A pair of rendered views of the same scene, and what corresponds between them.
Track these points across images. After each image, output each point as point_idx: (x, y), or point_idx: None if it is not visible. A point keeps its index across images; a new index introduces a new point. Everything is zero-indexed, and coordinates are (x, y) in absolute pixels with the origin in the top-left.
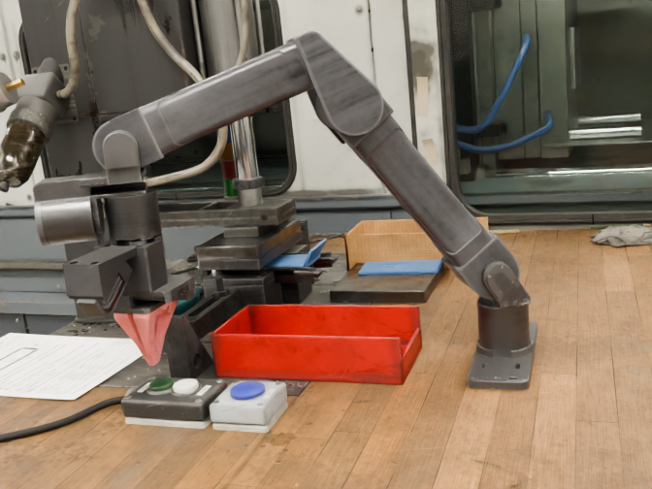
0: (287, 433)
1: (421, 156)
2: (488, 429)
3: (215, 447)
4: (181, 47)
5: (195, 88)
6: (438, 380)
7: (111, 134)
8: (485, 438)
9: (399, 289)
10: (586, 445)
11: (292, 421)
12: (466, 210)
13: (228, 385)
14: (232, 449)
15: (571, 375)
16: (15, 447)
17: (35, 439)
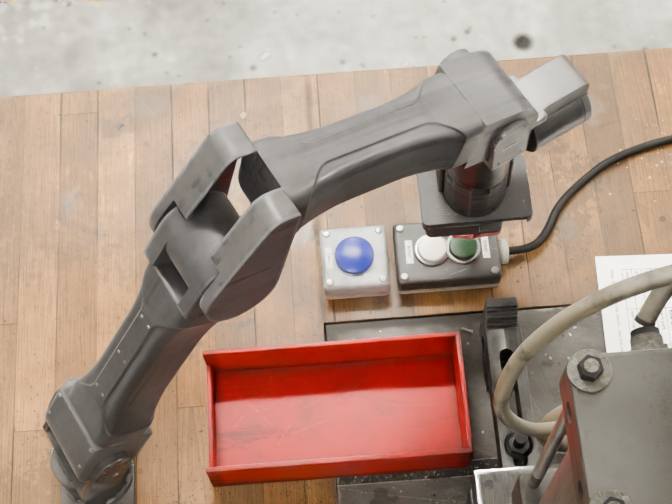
0: (299, 245)
1: (128, 314)
2: (100, 290)
3: (358, 205)
4: None
5: (383, 104)
6: (171, 389)
7: (459, 49)
8: (101, 274)
9: None
10: (9, 279)
11: (304, 267)
12: (91, 371)
13: (425, 333)
14: (340, 206)
15: (18, 427)
16: (574, 162)
17: (567, 181)
